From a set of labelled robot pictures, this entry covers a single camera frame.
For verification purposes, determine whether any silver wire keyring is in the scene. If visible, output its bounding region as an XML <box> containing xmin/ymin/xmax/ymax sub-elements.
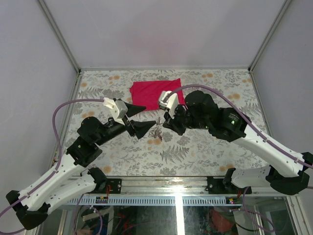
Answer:
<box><xmin>156</xmin><ymin>117</ymin><xmax>162</xmax><ymax>128</ymax></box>

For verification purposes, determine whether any floral patterned table mat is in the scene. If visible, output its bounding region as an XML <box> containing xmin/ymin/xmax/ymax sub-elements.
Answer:
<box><xmin>63</xmin><ymin>69</ymin><xmax>266</xmax><ymax>176</ymax></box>

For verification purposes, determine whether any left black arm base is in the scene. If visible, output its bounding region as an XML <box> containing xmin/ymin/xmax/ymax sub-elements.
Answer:
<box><xmin>82</xmin><ymin>167</ymin><xmax>122</xmax><ymax>195</ymax></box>

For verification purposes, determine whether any right aluminium frame post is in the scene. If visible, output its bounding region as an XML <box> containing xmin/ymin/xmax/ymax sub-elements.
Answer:
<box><xmin>248</xmin><ymin>0</ymin><xmax>293</xmax><ymax>73</ymax></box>

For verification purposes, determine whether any bunch of metal keys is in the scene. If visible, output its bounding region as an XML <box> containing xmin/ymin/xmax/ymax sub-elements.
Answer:
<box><xmin>148</xmin><ymin>128</ymin><xmax>163</xmax><ymax>141</ymax></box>

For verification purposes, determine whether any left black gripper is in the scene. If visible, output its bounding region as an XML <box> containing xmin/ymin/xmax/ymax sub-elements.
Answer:
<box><xmin>97</xmin><ymin>102</ymin><xmax>157</xmax><ymax>147</ymax></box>

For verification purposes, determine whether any aluminium mounting rail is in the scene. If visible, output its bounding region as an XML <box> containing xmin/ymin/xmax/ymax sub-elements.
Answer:
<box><xmin>66</xmin><ymin>176</ymin><xmax>300</xmax><ymax>196</ymax></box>

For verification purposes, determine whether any left aluminium frame post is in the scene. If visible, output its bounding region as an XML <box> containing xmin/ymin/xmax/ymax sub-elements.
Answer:
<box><xmin>36</xmin><ymin>0</ymin><xmax>81</xmax><ymax>74</ymax></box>

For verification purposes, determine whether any folded red cloth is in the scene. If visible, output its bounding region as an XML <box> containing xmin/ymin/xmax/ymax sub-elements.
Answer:
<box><xmin>130</xmin><ymin>78</ymin><xmax>181</xmax><ymax>111</ymax></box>

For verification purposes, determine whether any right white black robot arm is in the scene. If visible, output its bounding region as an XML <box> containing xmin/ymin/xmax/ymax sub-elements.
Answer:
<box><xmin>158</xmin><ymin>90</ymin><xmax>313</xmax><ymax>195</ymax></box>

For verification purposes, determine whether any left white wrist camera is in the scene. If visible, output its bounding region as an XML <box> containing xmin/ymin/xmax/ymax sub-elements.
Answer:
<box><xmin>103</xmin><ymin>97</ymin><xmax>128</xmax><ymax>125</ymax></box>

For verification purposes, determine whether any aluminium frame post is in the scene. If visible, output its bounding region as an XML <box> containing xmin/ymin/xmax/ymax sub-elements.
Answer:
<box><xmin>248</xmin><ymin>0</ymin><xmax>293</xmax><ymax>73</ymax></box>
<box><xmin>36</xmin><ymin>0</ymin><xmax>81</xmax><ymax>74</ymax></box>

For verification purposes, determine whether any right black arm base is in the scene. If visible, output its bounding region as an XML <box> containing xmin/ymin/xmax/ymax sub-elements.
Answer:
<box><xmin>205</xmin><ymin>168</ymin><xmax>253</xmax><ymax>194</ymax></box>

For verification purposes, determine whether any white slotted cable duct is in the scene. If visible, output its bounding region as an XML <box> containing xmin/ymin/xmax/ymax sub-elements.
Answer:
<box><xmin>67</xmin><ymin>196</ymin><xmax>227</xmax><ymax>206</ymax></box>

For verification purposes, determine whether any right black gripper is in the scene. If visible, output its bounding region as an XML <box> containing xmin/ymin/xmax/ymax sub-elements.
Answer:
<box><xmin>162</xmin><ymin>101</ymin><xmax>210</xmax><ymax>135</ymax></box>

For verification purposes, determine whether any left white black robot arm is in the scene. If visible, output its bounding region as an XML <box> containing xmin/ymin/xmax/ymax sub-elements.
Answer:
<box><xmin>6</xmin><ymin>97</ymin><xmax>156</xmax><ymax>230</ymax></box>

